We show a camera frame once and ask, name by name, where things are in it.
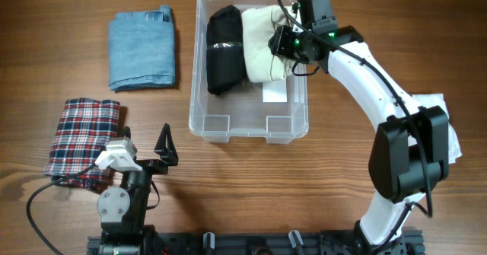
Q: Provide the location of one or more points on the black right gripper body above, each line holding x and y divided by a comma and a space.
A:
292, 44

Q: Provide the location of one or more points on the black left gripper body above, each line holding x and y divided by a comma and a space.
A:
150, 167

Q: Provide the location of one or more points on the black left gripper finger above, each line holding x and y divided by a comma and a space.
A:
165, 147
127, 132

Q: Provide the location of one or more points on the cream white garment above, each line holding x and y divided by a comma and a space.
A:
259, 25

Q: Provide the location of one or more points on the black garment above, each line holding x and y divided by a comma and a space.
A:
225, 65

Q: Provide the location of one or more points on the white shirt with green print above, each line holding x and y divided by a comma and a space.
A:
453, 144

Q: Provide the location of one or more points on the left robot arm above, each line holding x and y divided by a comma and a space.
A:
123, 209

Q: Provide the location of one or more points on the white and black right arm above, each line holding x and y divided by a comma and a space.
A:
410, 151

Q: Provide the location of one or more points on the white label in container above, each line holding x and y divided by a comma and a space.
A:
275, 91

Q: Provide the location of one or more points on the clear plastic storage container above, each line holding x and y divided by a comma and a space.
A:
241, 112

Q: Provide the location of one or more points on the folded red plaid shirt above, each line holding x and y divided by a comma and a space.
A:
84, 129

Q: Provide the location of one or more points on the folded blue denim jeans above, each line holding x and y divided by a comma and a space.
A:
142, 50

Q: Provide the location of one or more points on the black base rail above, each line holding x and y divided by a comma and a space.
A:
324, 242

